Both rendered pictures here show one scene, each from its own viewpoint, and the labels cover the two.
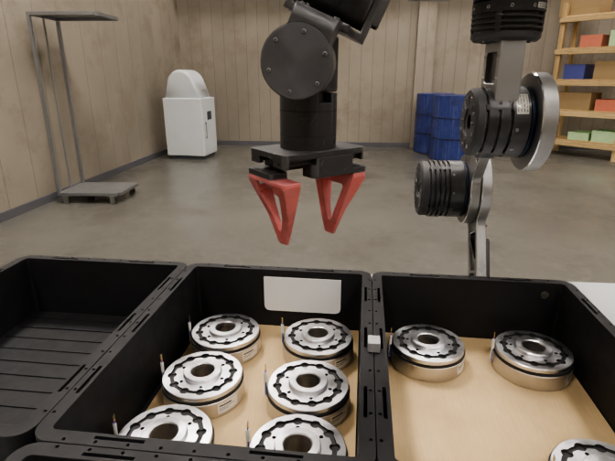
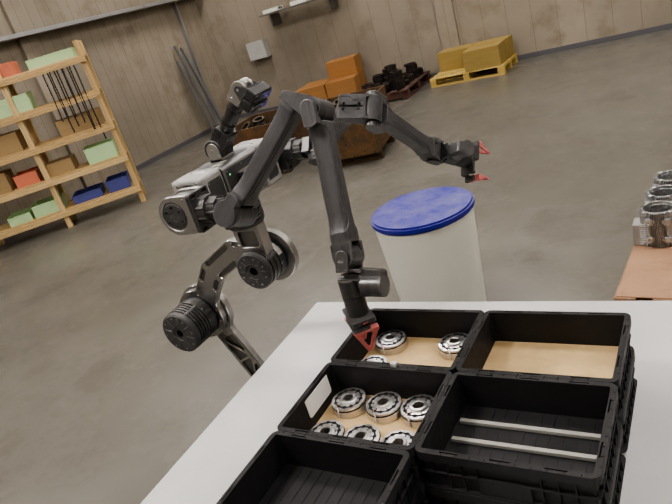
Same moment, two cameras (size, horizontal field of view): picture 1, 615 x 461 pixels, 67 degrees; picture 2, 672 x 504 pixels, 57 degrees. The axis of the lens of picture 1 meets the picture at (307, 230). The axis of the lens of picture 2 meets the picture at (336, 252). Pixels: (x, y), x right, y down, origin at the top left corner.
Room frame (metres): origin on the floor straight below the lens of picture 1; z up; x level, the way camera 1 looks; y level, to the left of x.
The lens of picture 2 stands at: (-0.19, 1.23, 1.91)
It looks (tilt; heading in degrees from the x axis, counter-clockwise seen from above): 22 degrees down; 299
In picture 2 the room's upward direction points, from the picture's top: 17 degrees counter-clockwise
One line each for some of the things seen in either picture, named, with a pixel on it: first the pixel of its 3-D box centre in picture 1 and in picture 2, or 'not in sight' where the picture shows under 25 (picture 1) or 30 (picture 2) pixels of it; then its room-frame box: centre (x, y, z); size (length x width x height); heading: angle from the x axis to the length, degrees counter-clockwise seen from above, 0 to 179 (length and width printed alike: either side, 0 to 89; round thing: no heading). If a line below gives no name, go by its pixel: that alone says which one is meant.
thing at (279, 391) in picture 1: (307, 385); (383, 403); (0.49, 0.00, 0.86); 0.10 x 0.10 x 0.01
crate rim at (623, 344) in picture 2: not in sight; (543, 345); (0.07, -0.18, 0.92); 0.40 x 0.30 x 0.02; 173
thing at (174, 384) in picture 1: (202, 374); (360, 437); (0.51, 0.13, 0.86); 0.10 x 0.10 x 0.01
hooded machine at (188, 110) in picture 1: (189, 114); not in sight; (7.39, 1.82, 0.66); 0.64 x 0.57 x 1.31; 83
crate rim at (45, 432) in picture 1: (250, 337); (365, 403); (0.50, 0.07, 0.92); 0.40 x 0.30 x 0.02; 173
